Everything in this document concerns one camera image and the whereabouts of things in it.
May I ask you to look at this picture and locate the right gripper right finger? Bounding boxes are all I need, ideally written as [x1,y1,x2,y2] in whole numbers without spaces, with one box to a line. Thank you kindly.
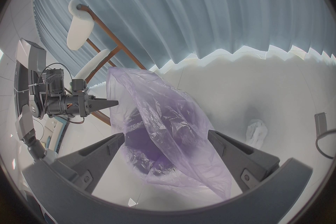
[207,130,281,194]

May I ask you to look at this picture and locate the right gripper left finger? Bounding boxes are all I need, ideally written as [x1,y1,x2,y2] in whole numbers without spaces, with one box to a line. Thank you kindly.
[52,132,125,196]

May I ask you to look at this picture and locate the purple plastic bag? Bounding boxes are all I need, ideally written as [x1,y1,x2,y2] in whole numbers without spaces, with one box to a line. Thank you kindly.
[106,67,232,200]

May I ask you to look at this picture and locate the crumpled white paper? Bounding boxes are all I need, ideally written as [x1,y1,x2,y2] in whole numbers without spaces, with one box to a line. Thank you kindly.
[245,118,269,151]

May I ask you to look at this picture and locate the white cushioned wooden chair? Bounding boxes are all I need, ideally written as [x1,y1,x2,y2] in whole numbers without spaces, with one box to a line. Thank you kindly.
[67,0,147,126]

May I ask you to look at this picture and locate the pale blue curtain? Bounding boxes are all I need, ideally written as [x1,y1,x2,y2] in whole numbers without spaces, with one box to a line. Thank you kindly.
[33,0,336,91]

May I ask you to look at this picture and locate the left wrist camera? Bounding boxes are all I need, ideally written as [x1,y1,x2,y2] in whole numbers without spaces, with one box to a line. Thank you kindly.
[70,79,89,95]

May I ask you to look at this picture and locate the black cable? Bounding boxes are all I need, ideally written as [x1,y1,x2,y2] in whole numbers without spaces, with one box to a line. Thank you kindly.
[39,63,77,92]
[316,128,336,159]

